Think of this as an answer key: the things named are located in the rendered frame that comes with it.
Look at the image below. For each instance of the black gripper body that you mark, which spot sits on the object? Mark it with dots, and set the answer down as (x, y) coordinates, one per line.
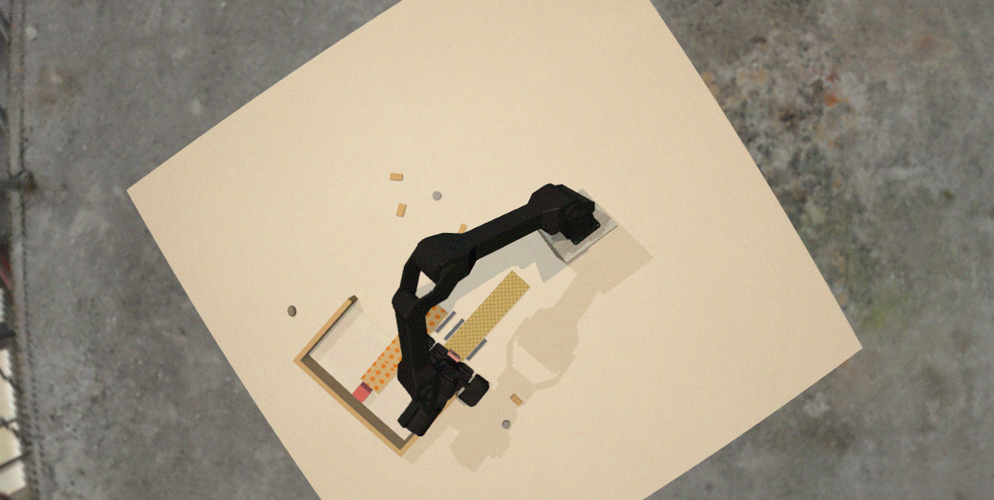
(474, 390)

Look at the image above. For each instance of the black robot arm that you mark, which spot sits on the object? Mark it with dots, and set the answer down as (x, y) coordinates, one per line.
(446, 259)

